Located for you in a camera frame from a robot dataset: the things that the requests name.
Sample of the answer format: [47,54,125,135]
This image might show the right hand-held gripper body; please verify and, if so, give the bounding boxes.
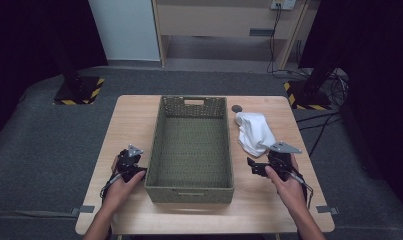
[264,141,303,183]

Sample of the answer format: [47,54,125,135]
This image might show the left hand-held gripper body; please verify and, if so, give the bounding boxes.
[116,143,147,183]

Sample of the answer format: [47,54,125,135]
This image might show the white cloth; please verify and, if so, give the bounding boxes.
[234,111,278,159]

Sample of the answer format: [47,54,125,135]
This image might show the green woven basket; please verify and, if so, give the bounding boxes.
[144,95,236,205]

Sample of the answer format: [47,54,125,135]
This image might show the person's left hand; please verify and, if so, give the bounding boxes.
[103,155,147,214]

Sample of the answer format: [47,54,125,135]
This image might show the person's right hand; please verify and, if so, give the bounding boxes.
[264,153,309,216]

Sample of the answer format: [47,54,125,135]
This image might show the grey table edge clip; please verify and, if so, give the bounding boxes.
[315,204,340,216]
[70,204,96,217]

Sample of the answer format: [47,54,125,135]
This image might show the striped black stand base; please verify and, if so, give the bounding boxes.
[52,75,106,106]
[283,79,333,111]

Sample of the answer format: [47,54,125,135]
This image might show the black stand pole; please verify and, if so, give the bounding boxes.
[302,49,340,98]
[53,19,83,93]

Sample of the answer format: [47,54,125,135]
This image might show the white panel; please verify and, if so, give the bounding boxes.
[86,0,162,62]

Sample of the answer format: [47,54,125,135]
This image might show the black curtain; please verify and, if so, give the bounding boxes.
[298,0,403,216]
[0,0,109,149]

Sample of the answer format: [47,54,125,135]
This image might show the light wooden shelf unit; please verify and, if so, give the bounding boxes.
[150,0,313,72]

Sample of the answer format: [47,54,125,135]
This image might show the white power strip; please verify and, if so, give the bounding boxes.
[270,0,298,11]

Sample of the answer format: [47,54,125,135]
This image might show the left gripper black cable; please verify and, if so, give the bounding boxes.
[99,171,125,204]

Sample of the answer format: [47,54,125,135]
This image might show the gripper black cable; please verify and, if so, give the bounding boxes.
[99,171,125,204]
[278,156,315,210]

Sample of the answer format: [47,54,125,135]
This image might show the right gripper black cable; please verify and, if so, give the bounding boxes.
[278,156,315,210]

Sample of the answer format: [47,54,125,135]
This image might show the black floor cables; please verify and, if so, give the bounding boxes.
[294,71,350,158]

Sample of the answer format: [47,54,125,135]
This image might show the black power strip cable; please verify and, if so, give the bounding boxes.
[266,3,312,80]

